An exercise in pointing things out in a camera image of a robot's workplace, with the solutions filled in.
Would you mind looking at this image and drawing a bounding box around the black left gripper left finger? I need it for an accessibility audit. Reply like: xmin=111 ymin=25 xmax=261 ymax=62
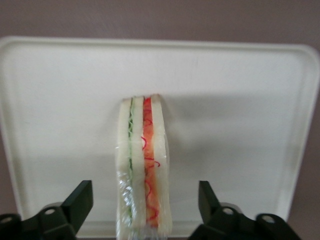
xmin=0 ymin=179 xmax=95 ymax=240

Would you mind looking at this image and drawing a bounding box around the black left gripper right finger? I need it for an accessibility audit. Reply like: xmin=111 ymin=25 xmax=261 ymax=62
xmin=187 ymin=180 xmax=302 ymax=240

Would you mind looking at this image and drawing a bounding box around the triangle sandwich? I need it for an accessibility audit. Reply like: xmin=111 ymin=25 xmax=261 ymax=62
xmin=114 ymin=93 xmax=174 ymax=240

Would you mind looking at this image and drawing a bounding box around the beige plastic tray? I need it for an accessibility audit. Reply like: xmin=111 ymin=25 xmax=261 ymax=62
xmin=0 ymin=35 xmax=320 ymax=238

